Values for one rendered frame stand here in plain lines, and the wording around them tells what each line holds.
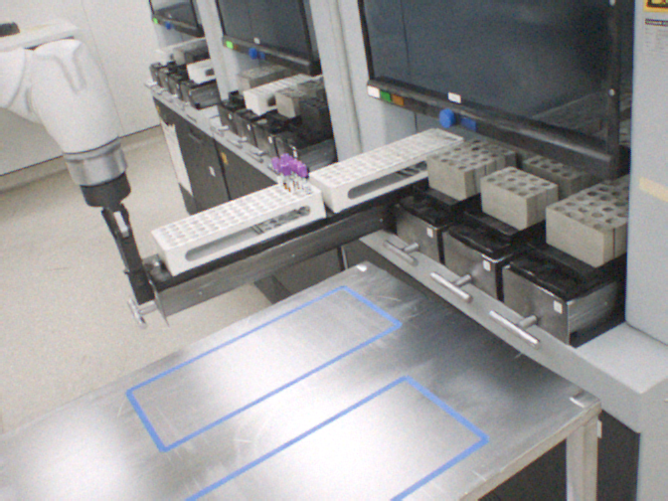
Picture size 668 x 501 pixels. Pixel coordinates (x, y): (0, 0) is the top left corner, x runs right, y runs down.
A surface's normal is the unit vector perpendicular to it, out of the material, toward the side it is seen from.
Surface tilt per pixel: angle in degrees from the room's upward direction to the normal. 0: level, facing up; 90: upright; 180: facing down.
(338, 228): 90
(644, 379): 0
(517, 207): 90
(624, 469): 90
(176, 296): 90
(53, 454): 0
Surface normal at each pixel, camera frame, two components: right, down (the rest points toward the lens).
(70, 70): 0.48, 0.11
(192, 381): -0.18, -0.86
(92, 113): 0.63, 0.29
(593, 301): 0.46, 0.36
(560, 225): -0.88, 0.35
